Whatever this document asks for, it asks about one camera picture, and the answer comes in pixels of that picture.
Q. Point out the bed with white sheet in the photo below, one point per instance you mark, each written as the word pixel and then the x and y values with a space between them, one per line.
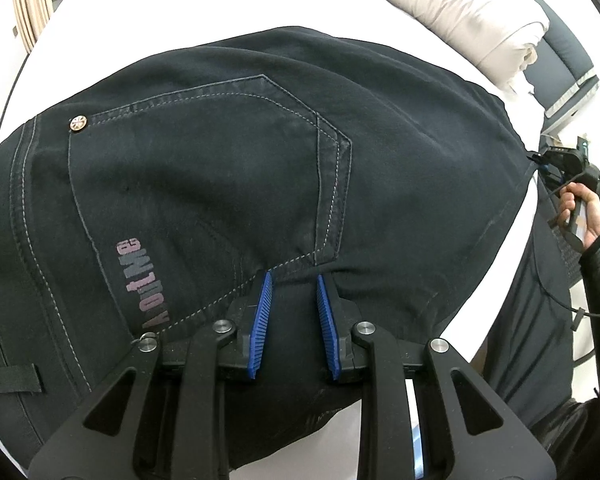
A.
pixel 180 0

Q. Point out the beige curtain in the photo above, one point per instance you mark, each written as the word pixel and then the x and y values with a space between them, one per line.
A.
pixel 25 5

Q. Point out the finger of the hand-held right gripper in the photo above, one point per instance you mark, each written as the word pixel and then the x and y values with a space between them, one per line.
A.
pixel 541 162

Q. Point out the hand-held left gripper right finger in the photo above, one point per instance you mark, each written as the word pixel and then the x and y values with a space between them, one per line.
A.
pixel 327 320

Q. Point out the black pants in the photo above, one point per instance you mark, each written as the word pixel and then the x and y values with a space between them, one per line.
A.
pixel 205 160

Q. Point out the person's shiny black jacket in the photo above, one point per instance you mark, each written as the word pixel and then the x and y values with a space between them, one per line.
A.
pixel 565 440

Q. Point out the rolled beige duvet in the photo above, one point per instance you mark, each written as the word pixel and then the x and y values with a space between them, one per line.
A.
pixel 455 10

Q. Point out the person's dark grey trousers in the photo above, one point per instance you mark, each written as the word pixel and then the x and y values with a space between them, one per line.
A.
pixel 530 310

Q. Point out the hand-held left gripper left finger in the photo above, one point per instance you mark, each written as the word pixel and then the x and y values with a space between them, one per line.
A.
pixel 260 310

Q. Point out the person's right hand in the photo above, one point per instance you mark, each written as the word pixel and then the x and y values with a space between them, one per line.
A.
pixel 587 215

